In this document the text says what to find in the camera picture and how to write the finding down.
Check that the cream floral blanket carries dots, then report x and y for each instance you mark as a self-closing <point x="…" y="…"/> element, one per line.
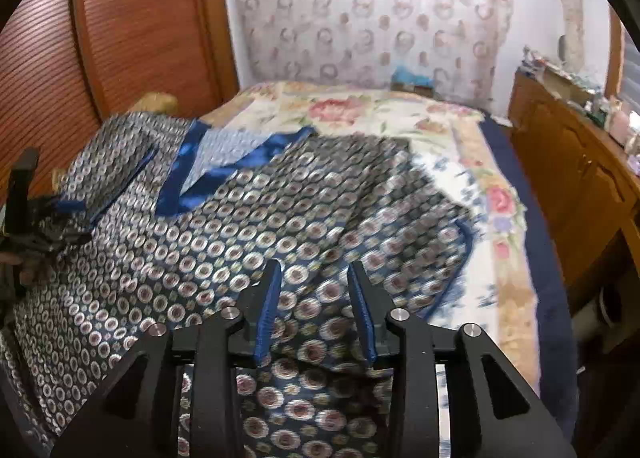
<point x="450" y="178"/>

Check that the wooden dresser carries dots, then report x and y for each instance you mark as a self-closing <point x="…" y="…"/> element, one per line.
<point x="565" y="163"/>

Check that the pink floral wall cloth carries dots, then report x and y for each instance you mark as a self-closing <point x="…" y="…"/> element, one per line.
<point x="360" y="13"/>

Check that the blue circle-patterned satin robe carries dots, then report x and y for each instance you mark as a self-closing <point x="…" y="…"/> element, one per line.
<point x="225" y="238"/>

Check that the white cylinder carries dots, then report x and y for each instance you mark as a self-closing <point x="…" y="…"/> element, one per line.
<point x="597" y="315"/>

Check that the navy blue bed sheet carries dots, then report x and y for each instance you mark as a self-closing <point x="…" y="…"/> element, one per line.
<point x="550" y="288"/>

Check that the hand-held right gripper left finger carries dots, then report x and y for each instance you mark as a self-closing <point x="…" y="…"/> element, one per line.
<point x="266" y="318"/>

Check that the grey window blind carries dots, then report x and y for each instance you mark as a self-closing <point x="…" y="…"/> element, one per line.
<point x="631" y="68"/>

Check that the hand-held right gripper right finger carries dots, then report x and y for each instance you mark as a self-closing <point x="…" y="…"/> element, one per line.
<point x="364" y="323"/>

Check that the small wooden box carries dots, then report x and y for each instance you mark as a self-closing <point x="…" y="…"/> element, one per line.
<point x="407" y="88"/>

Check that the row of small toiletries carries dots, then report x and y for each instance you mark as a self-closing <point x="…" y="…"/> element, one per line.
<point x="615" y="118"/>

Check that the wooden window frame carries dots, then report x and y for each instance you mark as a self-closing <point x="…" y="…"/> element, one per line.
<point x="615" y="53"/>

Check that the light blue cloth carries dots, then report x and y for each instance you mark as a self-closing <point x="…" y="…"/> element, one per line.
<point x="412" y="75"/>

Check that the yellow plush pillow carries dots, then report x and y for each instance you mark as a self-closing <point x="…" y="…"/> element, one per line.
<point x="155" y="103"/>

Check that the cardboard box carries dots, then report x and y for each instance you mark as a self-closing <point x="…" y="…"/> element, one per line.
<point x="562" y="83"/>

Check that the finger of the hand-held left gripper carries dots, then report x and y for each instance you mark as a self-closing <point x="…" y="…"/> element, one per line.
<point x="60" y="238"/>

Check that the wooden slatted wardrobe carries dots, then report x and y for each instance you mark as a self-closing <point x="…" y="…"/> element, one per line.
<point x="125" y="23"/>

